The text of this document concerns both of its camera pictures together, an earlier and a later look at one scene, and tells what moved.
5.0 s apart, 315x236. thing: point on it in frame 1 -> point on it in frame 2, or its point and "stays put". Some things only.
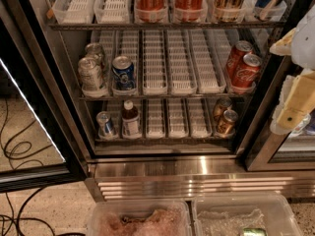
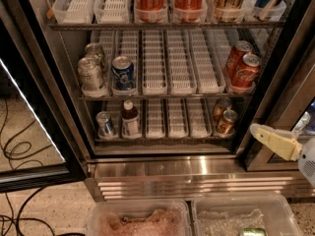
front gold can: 226,125 stays put
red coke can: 245,73 stays put
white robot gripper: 305,46 -> 307,162
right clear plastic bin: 243,214 stays put
